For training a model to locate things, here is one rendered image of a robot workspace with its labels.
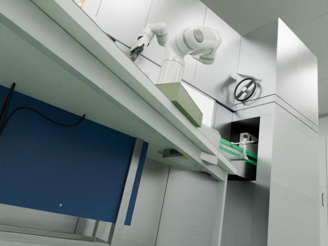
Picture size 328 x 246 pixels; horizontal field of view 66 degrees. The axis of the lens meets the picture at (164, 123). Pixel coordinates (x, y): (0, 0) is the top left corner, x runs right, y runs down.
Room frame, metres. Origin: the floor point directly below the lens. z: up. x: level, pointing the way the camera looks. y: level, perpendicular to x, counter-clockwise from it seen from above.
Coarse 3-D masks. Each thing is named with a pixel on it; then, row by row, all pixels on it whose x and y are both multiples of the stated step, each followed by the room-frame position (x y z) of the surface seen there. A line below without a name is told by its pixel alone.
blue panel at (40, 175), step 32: (0, 96) 0.86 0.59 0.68; (32, 128) 0.93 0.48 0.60; (64, 128) 0.99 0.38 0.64; (96, 128) 1.06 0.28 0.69; (0, 160) 0.90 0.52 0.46; (32, 160) 0.95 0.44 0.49; (64, 160) 1.02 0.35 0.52; (96, 160) 1.09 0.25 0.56; (128, 160) 1.17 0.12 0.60; (0, 192) 0.92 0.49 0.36; (32, 192) 0.98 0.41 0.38; (64, 192) 1.04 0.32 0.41; (96, 192) 1.11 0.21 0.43; (128, 224) 1.21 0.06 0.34
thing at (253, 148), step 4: (240, 136) 2.02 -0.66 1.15; (248, 136) 1.98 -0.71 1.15; (252, 136) 2.01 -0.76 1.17; (240, 140) 2.02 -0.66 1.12; (248, 140) 1.99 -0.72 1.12; (252, 140) 2.02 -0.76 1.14; (256, 140) 2.05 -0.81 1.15; (240, 144) 2.02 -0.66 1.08; (248, 144) 1.99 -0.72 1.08; (252, 144) 2.02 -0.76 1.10; (256, 144) 2.05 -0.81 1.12; (248, 148) 1.99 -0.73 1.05; (252, 148) 2.02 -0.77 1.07; (256, 148) 2.05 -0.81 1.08; (252, 152) 2.02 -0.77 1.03; (256, 152) 2.05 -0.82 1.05
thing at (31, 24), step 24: (0, 0) 0.35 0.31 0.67; (24, 0) 0.38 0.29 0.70; (24, 24) 0.39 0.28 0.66; (48, 24) 0.42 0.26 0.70; (48, 48) 0.44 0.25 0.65; (72, 48) 0.48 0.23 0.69; (72, 72) 0.52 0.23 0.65; (96, 72) 0.55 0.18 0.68; (120, 96) 0.63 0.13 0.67; (144, 120) 0.74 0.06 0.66; (192, 144) 1.05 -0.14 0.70; (216, 168) 1.34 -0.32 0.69; (216, 216) 1.49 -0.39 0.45; (216, 240) 1.48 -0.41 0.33
